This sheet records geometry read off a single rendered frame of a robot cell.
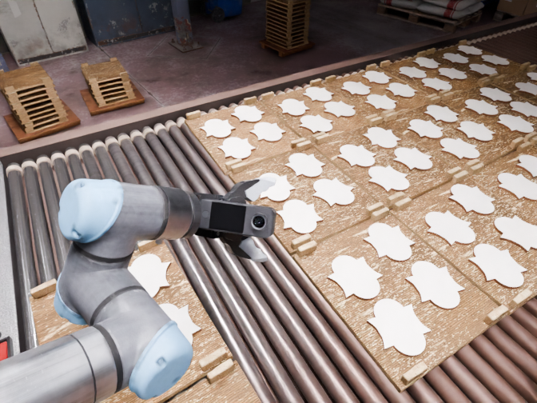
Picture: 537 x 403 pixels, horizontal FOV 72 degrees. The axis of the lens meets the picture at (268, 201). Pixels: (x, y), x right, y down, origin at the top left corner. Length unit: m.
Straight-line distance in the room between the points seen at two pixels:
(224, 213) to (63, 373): 0.28
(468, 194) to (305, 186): 0.52
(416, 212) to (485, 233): 0.20
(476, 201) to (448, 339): 0.51
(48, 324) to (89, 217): 0.62
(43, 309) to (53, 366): 0.67
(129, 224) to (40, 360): 0.17
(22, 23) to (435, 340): 4.96
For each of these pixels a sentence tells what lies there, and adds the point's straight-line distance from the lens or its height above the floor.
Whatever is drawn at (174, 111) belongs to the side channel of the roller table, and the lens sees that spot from 1.67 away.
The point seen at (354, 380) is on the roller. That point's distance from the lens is 0.90.
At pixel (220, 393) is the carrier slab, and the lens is 0.85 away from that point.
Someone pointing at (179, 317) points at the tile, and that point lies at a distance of 0.93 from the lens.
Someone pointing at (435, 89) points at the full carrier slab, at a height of 0.95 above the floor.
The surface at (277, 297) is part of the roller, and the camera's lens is 0.97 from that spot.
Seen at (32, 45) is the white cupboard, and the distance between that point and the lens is 5.27.
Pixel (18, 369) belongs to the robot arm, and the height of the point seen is 1.41.
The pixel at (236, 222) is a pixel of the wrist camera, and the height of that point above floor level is 1.35.
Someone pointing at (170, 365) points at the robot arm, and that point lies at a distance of 0.44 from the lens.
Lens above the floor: 1.73
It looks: 43 degrees down
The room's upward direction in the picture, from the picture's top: straight up
